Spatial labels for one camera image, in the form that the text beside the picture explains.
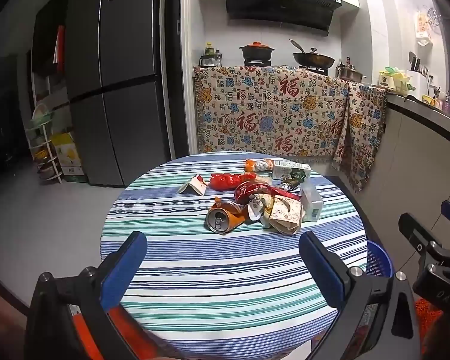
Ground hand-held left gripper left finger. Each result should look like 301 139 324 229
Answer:
24 230 162 360

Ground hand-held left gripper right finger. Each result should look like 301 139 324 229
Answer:
298 231 424 360

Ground blue plastic basket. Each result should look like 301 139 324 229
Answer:
365 240 394 279

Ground long red snack wrapper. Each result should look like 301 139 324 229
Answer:
272 188 301 201

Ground green white drink carton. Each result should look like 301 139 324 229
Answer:
271 159 311 182

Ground red crushed can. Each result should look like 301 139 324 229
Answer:
234 181 271 202

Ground orange white snack packet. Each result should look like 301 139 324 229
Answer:
245 159 275 173

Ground person's orange red clothing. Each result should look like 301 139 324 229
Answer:
413 297 445 327

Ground brown paper bag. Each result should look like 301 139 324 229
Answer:
262 195 305 236

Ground white green small box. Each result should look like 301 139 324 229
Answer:
299 182 324 222

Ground kitchen counter cabinet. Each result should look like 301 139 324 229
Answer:
374 92 450 271

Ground white crumpled wrapper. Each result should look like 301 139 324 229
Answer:
246 195 265 221

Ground blue green striped tablecloth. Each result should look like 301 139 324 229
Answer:
100 152 368 350

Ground white folded paper card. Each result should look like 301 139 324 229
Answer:
178 174 209 196

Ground orange crushed can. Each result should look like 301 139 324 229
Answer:
206 196 248 235

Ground yellow print cardboard box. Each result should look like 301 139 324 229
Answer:
51 131 89 184

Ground red crumpled plastic wrapper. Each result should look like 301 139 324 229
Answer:
209 172 257 191

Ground white knife holder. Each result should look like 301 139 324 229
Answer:
405 51 432 88

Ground yellow green plastic containers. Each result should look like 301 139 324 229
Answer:
377 66 414 95

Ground white storage rack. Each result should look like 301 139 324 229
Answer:
24 100 65 185

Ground patterned fabric sofa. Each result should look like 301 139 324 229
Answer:
193 65 389 194

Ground steel pot with lid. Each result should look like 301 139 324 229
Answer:
335 57 367 83

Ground grey refrigerator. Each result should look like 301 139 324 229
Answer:
65 0 181 189

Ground black wok with lid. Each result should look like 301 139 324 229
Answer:
289 38 335 69

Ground black clay pot orange lid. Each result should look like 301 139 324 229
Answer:
239 41 273 63

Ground red hanging cloth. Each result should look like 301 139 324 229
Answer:
52 25 67 73

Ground condiment bottle rack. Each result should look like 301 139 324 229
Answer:
199 42 223 68

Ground black range hood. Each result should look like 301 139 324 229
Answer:
224 0 342 33

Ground wall hook ornament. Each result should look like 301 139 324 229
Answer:
414 5 442 46

